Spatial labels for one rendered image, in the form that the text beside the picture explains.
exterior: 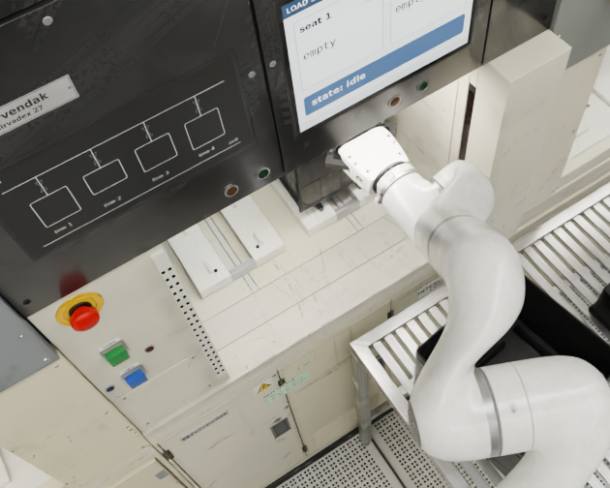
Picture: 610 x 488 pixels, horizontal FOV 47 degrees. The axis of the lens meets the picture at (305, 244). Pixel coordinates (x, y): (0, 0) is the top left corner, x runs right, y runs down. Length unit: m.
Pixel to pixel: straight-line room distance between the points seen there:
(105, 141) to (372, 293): 0.83
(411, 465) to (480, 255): 1.51
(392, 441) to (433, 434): 1.48
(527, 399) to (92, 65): 0.57
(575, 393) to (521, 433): 0.07
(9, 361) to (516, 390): 0.66
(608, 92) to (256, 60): 1.19
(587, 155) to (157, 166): 1.13
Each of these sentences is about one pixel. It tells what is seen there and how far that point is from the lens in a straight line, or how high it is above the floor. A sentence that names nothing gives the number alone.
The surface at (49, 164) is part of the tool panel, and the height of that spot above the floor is 1.63.
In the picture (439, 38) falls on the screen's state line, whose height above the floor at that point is 1.51.
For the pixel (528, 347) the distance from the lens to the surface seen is 1.58.
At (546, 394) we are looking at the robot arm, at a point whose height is 1.44.
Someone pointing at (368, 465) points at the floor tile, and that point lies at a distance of 2.26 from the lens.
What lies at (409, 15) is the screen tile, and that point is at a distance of 0.95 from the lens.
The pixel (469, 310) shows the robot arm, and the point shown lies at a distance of 0.81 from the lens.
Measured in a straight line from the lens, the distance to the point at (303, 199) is 1.49.
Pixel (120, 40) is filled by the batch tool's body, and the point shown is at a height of 1.73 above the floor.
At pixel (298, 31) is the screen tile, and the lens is 0.85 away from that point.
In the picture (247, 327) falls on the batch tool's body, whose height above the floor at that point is 0.87.
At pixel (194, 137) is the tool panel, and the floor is 1.56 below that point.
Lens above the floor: 2.20
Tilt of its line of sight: 58 degrees down
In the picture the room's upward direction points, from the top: 10 degrees counter-clockwise
